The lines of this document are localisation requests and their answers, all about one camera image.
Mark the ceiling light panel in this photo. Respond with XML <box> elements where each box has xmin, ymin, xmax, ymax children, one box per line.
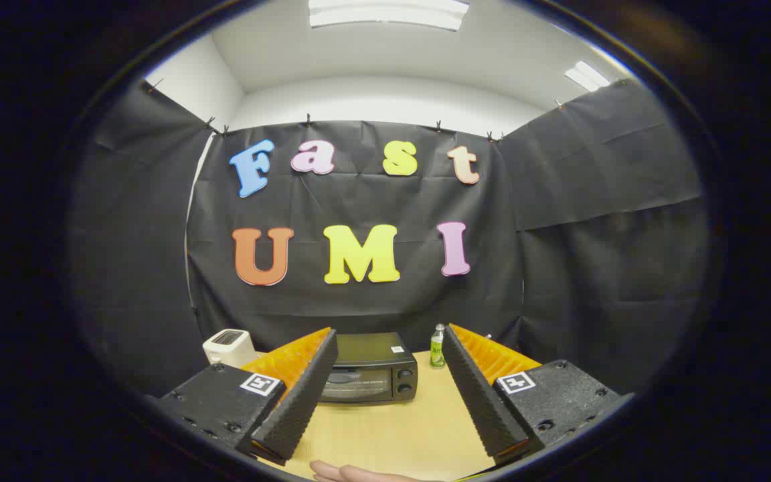
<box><xmin>308</xmin><ymin>0</ymin><xmax>470</xmax><ymax>32</ymax></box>
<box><xmin>564</xmin><ymin>60</ymin><xmax>611</xmax><ymax>92</ymax></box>

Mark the black backdrop cloth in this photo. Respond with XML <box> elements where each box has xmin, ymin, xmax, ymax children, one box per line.
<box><xmin>68</xmin><ymin>77</ymin><xmax>711</xmax><ymax>402</ymax></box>

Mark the black toaster oven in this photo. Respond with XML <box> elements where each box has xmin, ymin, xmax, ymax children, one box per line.
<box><xmin>319</xmin><ymin>333</ymin><xmax>420</xmax><ymax>404</ymax></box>

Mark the green label plastic bottle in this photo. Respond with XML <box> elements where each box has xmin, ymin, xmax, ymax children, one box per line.
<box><xmin>430</xmin><ymin>323</ymin><xmax>447</xmax><ymax>370</ymax></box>

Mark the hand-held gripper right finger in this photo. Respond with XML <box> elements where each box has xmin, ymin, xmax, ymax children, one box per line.
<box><xmin>442</xmin><ymin>323</ymin><xmax>629</xmax><ymax>466</ymax></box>

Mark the white toaster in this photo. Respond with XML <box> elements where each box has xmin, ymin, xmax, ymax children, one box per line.
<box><xmin>202</xmin><ymin>329</ymin><xmax>258</xmax><ymax>369</ymax></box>

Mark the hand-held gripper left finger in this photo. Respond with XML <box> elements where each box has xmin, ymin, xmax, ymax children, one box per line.
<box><xmin>157</xmin><ymin>327</ymin><xmax>339</xmax><ymax>467</ymax></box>

